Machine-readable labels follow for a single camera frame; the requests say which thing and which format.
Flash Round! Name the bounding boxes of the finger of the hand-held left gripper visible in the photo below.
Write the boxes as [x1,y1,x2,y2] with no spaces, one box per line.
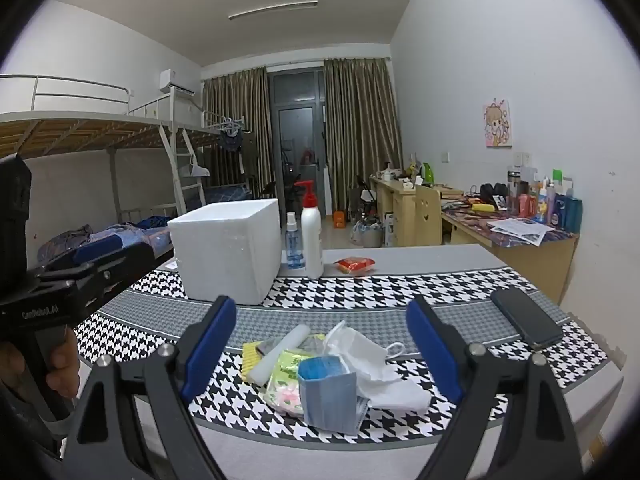
[30,241,157,311]

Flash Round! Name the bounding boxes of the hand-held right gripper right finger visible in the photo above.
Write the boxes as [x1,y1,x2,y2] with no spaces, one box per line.
[406,295,586,480]

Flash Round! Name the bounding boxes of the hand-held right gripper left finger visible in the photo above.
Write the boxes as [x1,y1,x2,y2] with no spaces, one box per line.
[62,296,237,480]

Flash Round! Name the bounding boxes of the yellow foam net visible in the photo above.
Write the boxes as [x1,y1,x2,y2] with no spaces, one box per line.
[242,341,273,382]

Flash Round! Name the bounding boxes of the white foam tube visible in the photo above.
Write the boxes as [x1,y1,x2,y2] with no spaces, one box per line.
[250,324,312,387]

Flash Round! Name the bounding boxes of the white plastic bag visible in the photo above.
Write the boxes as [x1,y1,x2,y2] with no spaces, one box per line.
[322,320,433,417]

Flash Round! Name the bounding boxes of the green floral tissue pack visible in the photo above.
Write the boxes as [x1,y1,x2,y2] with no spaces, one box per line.
[264,349,313,417]

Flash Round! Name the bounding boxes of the white foam box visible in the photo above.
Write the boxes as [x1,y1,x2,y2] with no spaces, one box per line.
[167,198,281,307]

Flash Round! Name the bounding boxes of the blue face mask pack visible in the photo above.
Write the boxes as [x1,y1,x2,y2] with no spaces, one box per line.
[297,355,360,437]

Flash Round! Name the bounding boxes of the person's left forearm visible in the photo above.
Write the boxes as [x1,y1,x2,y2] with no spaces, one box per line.
[0,385,63,463]

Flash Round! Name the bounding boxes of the person's left hand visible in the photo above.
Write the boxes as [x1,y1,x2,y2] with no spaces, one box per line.
[44,330,82,402]

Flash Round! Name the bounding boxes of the blue bedding bundle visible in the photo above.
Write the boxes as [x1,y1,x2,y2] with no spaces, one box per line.
[37,215,173,267]

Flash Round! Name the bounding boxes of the black phone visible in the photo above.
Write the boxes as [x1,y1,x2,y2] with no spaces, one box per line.
[490,287,566,352]

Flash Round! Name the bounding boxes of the houndstooth table cloth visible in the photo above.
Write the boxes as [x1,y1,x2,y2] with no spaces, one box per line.
[75,247,626,451]

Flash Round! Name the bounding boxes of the red snack packet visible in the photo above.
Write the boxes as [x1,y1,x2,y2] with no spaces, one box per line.
[334,256,377,276]

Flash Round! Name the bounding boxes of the blue spray bottle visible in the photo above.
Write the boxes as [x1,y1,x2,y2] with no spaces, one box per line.
[285,211,307,269]

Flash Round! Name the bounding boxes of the wooden desk with patterned cover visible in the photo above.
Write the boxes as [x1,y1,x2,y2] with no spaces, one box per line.
[440,195,581,306]

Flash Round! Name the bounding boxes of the bucket with bags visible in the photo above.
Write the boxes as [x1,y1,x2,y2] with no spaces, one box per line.
[352,215,386,248]

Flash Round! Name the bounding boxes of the wooden chair with smiley cutout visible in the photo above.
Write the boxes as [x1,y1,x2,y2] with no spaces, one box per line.
[414,183,443,247]

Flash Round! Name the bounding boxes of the white metal bunk bed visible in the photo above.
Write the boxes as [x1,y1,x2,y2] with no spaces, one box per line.
[0,75,251,241]

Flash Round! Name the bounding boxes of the light wooden desk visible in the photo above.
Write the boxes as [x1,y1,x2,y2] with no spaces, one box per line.
[370,175,416,248]

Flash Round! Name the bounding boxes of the printed paper sheets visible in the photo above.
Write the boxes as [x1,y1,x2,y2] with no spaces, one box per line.
[487,216,556,247]

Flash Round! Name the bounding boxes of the white pump bottle red top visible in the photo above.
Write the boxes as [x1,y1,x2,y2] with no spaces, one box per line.
[294,180,326,280]

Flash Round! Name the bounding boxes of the hanging dark clothes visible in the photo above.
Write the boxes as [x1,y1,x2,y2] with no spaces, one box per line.
[217,120,256,181]

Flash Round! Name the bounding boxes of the brown curtain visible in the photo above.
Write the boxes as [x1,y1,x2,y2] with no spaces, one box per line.
[201,67,271,201]
[323,57,405,211]

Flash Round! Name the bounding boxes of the cluster of toiletry bottles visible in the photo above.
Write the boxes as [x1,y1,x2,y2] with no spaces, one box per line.
[506,165,584,235]

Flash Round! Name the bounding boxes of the white air conditioner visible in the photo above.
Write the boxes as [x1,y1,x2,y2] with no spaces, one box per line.
[159,69,196,95]

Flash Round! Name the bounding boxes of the glass balcony door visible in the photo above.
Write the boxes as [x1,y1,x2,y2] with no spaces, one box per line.
[267,65,328,213]

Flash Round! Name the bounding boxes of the ceiling tube light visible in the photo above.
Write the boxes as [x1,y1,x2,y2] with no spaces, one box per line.
[228,0,319,22]

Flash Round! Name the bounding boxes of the pink cartoon wall poster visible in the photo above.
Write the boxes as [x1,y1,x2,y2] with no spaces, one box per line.
[482,98,513,148]

